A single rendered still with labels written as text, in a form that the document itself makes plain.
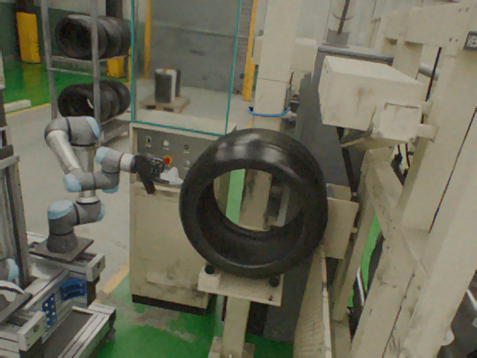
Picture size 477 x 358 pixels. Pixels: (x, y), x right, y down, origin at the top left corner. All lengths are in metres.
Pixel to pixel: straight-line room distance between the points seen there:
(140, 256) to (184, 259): 0.30
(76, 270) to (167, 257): 0.66
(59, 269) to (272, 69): 1.42
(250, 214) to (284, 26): 0.85
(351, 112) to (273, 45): 0.69
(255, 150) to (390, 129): 0.53
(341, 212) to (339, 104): 0.80
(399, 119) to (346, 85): 0.18
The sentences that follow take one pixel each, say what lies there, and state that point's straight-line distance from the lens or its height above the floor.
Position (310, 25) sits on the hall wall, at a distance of 10.85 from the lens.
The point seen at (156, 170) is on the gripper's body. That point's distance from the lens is 1.68.
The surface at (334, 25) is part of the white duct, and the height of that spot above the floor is 1.90.
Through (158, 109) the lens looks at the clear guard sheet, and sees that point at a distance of 2.36.
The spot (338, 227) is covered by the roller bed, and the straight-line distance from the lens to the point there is 1.93.
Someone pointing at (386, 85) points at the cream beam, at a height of 1.77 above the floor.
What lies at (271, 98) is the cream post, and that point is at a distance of 1.82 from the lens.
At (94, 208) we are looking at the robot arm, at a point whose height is 0.92.
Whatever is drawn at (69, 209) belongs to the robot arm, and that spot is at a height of 0.94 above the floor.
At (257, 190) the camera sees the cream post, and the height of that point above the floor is 1.15.
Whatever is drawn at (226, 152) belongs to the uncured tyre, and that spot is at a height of 1.44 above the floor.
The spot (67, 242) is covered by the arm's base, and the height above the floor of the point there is 0.77.
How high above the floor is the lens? 1.88
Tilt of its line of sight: 26 degrees down
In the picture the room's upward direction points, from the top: 8 degrees clockwise
